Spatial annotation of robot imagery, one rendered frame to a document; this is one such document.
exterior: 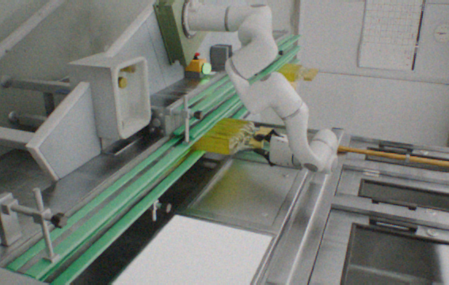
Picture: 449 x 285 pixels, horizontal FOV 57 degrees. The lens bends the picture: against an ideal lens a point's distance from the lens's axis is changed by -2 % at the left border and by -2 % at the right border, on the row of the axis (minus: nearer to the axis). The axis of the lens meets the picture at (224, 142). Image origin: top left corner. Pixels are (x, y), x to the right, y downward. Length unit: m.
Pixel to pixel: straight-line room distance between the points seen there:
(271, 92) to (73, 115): 0.56
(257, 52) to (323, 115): 6.41
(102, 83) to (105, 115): 0.10
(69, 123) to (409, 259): 1.03
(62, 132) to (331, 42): 6.37
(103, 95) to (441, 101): 6.62
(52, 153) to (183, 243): 0.43
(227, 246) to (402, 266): 0.49
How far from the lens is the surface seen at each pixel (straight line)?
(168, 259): 1.16
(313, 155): 1.26
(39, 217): 0.88
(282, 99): 1.21
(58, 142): 1.20
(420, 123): 7.56
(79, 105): 1.24
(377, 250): 1.33
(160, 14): 1.55
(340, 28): 7.23
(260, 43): 1.23
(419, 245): 1.40
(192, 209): 1.35
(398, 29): 7.17
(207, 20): 1.57
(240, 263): 1.14
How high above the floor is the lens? 1.54
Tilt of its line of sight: 20 degrees down
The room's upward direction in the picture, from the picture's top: 99 degrees clockwise
